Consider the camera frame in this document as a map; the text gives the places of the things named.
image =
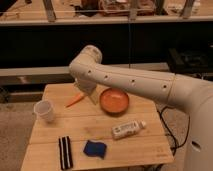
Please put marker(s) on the black white striped block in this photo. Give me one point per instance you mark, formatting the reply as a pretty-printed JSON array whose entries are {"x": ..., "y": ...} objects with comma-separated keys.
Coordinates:
[{"x": 66, "y": 161}]

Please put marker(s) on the white plastic bottle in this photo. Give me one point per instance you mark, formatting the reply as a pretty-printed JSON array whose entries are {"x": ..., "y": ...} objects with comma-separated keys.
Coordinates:
[{"x": 127, "y": 129}]

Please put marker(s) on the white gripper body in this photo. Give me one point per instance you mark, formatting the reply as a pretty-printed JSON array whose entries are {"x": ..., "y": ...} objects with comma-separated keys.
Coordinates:
[{"x": 86, "y": 86}]

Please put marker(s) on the orange bowl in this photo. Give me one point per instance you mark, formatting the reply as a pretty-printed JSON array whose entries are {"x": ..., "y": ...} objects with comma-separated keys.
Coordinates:
[{"x": 114, "y": 101}]

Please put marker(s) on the orange carrot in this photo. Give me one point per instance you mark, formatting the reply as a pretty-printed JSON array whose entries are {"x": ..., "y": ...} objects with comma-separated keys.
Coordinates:
[{"x": 75, "y": 99}]

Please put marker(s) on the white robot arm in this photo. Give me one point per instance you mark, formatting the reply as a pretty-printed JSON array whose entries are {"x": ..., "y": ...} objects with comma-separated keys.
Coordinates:
[{"x": 190, "y": 95}]

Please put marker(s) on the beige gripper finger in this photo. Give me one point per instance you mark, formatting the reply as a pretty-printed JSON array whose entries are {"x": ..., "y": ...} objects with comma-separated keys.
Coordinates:
[{"x": 94, "y": 97}]

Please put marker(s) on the blue sponge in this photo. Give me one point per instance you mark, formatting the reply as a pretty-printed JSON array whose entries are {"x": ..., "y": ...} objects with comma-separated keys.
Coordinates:
[{"x": 95, "y": 149}]

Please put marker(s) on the wooden table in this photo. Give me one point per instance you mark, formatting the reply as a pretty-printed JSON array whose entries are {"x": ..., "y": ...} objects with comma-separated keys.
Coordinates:
[{"x": 85, "y": 121}]

